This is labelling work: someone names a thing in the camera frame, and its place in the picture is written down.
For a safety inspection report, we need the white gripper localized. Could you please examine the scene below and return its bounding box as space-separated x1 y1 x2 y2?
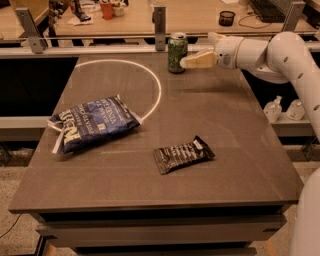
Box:
180 32 244 69

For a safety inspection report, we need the green soda can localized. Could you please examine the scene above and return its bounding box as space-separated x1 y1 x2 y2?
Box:
168 32 188 74

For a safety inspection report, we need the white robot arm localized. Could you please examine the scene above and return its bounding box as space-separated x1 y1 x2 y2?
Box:
180 31 320 256

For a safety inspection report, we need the black chocolate rxbar wrapper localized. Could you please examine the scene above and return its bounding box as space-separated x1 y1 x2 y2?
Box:
153 136 215 175

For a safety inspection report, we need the black mesh pen cup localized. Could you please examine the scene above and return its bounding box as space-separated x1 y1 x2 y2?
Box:
219 11 235 27

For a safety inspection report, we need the black keyboard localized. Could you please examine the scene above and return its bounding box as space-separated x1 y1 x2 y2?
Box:
250 0 285 23

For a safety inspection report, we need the clear sanitizer bottle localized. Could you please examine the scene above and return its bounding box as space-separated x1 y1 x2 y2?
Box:
286 99 305 121
263 96 282 123

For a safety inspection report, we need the red cup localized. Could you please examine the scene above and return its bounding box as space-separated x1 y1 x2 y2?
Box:
100 2 113 20

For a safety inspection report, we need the blue potato chip bag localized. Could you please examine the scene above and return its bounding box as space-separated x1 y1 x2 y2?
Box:
48 95 142 154

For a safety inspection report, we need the black cable on desk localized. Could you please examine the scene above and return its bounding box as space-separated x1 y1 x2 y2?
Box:
237 12 273 30

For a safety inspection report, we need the middle metal bracket post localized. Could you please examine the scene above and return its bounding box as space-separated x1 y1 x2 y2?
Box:
153 6 166 51

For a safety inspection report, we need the metal bracket post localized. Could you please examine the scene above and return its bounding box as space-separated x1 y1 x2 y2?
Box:
281 0 306 32
153 6 166 51
15 7 47 54

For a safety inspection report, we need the right metal bracket post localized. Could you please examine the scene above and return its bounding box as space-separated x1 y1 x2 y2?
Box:
281 0 306 32

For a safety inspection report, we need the left metal bracket post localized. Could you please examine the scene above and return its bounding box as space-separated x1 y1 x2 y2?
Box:
15 7 47 54

